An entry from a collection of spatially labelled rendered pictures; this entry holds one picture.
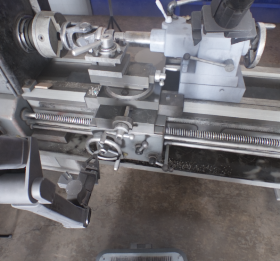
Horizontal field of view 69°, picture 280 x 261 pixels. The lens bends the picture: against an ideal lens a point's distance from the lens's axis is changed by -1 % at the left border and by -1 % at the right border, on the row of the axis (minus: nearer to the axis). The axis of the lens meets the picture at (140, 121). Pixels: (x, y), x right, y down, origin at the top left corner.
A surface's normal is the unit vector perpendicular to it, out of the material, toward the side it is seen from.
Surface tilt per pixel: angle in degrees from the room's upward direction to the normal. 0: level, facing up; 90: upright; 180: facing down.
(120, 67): 0
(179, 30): 0
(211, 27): 30
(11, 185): 10
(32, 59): 90
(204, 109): 36
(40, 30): 52
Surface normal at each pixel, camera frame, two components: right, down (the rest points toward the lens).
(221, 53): -0.18, 0.56
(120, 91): -0.04, -0.66
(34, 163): 1.00, -0.04
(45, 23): -0.13, -0.07
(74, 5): -0.18, 0.74
